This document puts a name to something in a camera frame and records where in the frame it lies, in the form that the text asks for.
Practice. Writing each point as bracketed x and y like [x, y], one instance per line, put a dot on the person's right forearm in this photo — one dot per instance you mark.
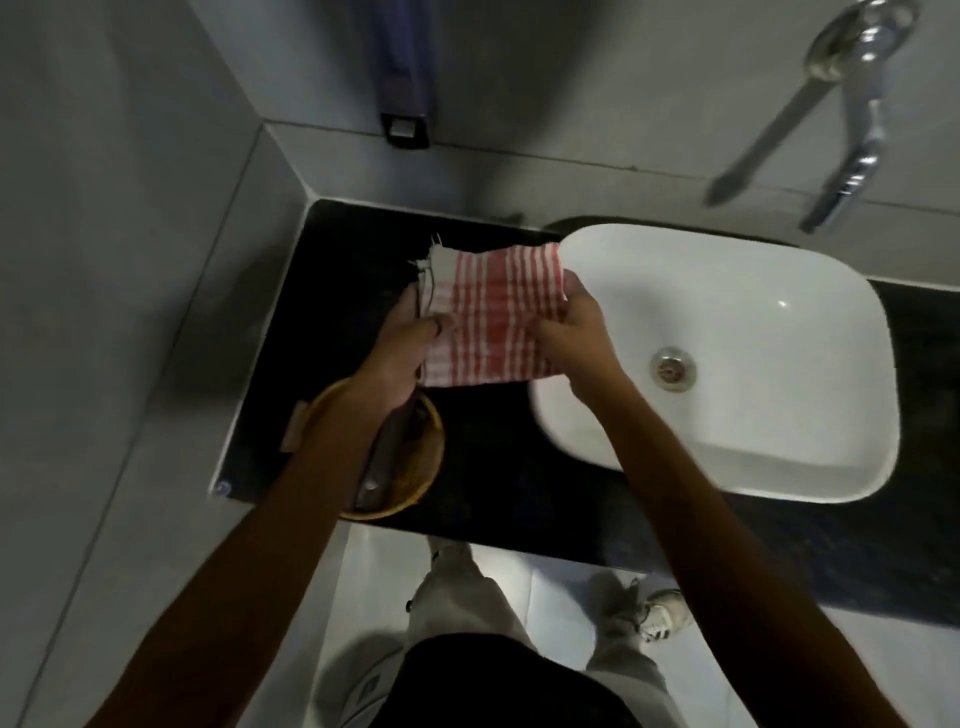
[742, 570]

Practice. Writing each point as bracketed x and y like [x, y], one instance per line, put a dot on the person's black shirt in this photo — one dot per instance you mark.
[495, 686]

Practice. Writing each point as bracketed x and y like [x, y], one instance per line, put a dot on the white ceramic wash basin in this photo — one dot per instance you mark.
[720, 360]

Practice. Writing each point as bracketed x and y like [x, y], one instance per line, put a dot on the person's left hand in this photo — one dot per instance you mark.
[391, 357]

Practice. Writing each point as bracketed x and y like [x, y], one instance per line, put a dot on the person's beige trousers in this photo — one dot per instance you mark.
[480, 600]

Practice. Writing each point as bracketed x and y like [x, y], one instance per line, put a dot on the person's right white sneaker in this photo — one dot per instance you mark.
[664, 611]

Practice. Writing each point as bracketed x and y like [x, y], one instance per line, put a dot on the chrome wall faucet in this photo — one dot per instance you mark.
[847, 97]

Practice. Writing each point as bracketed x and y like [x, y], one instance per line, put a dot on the person's left thumb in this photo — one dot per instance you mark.
[433, 328]

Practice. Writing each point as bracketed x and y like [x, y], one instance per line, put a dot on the person's left forearm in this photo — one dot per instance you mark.
[247, 562]

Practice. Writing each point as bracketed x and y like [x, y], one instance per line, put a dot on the wall soap dispenser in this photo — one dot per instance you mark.
[405, 75]

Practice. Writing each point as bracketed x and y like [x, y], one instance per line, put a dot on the metal sink drain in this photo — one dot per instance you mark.
[673, 367]

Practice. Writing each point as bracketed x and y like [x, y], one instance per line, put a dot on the person's right hand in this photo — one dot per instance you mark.
[583, 337]

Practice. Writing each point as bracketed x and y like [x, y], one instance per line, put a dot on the red white checked cloth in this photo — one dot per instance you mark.
[487, 315]

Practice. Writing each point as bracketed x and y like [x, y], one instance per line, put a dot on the person's right thumb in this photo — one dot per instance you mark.
[552, 333]

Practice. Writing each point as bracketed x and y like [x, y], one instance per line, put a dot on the round wooden tray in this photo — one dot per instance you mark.
[409, 465]

